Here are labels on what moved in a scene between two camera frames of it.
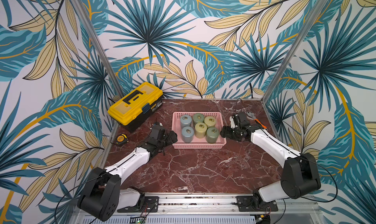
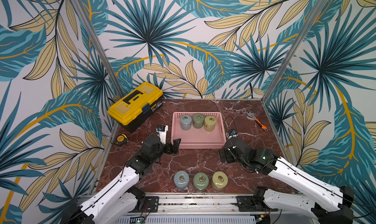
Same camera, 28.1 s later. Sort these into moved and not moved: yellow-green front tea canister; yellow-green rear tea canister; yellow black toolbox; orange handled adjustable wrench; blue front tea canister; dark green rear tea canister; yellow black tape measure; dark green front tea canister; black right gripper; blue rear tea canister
Moved: dark green front tea canister; black right gripper; blue front tea canister; yellow-green front tea canister
Not moved: yellow black toolbox; dark green rear tea canister; blue rear tea canister; orange handled adjustable wrench; yellow-green rear tea canister; yellow black tape measure
